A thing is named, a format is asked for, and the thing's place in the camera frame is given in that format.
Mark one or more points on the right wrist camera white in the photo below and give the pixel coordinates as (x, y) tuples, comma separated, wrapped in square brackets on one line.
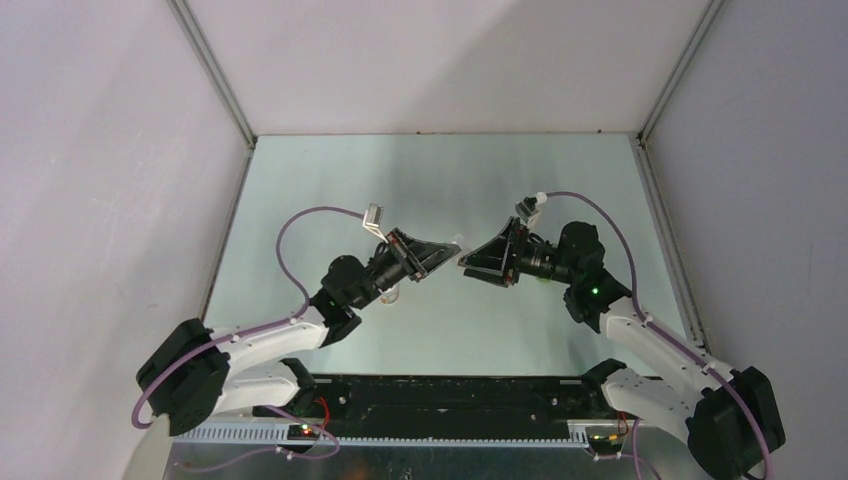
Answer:
[(529, 209)]

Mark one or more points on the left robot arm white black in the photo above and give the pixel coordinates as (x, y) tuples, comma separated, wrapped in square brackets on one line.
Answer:
[(198, 372)]

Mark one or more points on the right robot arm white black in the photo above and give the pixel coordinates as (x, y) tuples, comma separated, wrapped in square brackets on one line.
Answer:
[(728, 418)]

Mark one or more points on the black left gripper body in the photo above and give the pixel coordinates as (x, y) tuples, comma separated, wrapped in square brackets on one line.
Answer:
[(409, 260)]

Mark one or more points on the white slotted cable duct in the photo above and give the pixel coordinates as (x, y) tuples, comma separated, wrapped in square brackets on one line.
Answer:
[(231, 433)]

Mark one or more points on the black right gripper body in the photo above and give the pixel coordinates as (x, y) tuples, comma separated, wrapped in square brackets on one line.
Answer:
[(513, 272)]

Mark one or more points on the aluminium corner post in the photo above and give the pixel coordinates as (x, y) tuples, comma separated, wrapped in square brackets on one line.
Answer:
[(197, 39), (682, 64)]

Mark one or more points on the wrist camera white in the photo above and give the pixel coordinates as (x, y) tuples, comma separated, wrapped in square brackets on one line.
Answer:
[(529, 209), (371, 221)]

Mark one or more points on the white pill bottle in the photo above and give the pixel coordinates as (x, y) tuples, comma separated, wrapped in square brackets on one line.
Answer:
[(390, 296)]

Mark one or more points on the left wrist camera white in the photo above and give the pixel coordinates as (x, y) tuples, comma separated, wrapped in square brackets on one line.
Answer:
[(371, 221)]

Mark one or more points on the left aluminium corner post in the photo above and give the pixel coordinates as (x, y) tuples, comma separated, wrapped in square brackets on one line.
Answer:
[(197, 39)]

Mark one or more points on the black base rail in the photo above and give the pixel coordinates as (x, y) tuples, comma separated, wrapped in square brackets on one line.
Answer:
[(452, 407)]

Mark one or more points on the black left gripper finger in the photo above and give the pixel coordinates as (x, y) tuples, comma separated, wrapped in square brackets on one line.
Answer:
[(424, 240), (430, 256)]

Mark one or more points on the right aluminium corner post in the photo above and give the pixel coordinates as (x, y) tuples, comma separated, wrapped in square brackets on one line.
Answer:
[(682, 64)]

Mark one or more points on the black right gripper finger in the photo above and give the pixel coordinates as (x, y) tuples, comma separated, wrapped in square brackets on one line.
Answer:
[(493, 274), (494, 253)]

